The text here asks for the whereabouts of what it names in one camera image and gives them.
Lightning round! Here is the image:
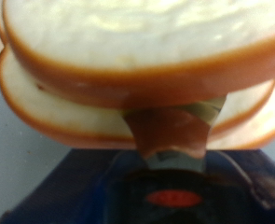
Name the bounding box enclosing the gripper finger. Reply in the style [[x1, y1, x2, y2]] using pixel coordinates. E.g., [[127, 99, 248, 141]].
[[250, 172, 275, 211]]

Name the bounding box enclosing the white bread slice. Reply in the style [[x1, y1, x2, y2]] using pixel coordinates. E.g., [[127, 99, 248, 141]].
[[205, 72, 275, 151], [0, 46, 275, 149], [1, 0, 275, 110]]

